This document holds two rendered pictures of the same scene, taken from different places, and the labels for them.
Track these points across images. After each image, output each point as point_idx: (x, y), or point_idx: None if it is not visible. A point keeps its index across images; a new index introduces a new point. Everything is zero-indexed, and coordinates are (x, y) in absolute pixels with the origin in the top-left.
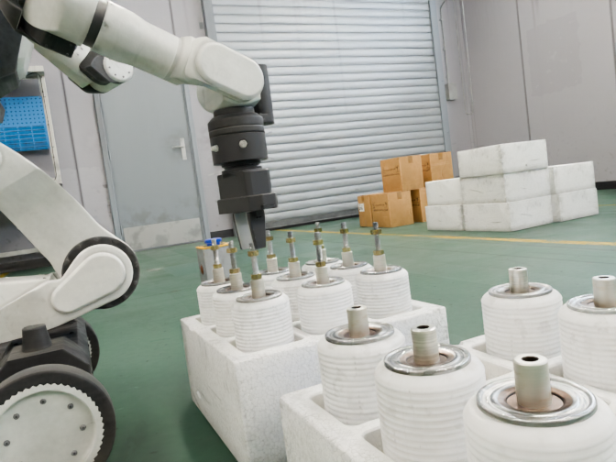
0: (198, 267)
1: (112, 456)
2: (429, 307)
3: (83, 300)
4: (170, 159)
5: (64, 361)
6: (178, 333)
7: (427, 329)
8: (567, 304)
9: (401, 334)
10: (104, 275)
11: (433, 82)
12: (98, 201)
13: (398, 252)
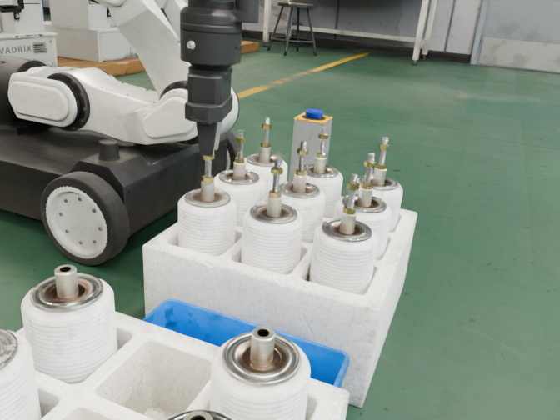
0: (498, 108)
1: (141, 256)
2: (366, 299)
3: (161, 132)
4: None
5: (109, 177)
6: (348, 176)
7: None
8: (179, 413)
9: (77, 316)
10: (177, 117)
11: None
12: (471, 1)
13: None
